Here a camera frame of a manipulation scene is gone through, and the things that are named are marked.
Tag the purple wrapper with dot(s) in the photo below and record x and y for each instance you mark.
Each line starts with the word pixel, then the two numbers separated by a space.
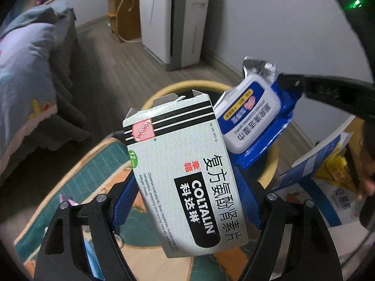
pixel 67 199

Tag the white air purifier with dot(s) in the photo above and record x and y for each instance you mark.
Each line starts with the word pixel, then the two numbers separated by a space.
pixel 164 20

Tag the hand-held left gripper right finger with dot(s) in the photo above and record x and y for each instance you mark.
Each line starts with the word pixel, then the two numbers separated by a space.
pixel 246 193

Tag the blue white packaging bag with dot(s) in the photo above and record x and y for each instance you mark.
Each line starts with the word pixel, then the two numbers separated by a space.
pixel 307 164

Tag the yellow packet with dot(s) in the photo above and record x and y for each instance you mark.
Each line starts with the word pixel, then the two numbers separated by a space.
pixel 337 172

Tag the wooden cabinet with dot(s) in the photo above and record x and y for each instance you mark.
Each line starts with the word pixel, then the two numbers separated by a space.
pixel 129 17

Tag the person's right hand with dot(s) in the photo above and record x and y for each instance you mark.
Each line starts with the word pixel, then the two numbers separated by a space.
pixel 367 164

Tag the white striped medicine box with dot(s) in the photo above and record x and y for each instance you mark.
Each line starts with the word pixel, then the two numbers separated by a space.
pixel 181 164

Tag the blue plastic wrapper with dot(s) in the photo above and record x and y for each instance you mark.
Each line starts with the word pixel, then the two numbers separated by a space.
pixel 91 257

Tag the yellow rimmed blue trash bin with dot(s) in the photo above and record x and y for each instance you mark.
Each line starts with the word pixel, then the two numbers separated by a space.
pixel 187 85

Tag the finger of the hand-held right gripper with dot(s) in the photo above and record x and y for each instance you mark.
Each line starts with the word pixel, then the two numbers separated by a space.
pixel 322 82
pixel 345 104

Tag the green beige patterned rug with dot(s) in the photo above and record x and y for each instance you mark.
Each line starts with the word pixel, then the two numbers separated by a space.
pixel 73 181

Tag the blue white wet wipes pack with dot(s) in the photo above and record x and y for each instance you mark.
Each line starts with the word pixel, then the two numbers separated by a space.
pixel 255 114

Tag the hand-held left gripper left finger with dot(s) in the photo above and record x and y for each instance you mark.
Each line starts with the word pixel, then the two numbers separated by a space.
pixel 126 200

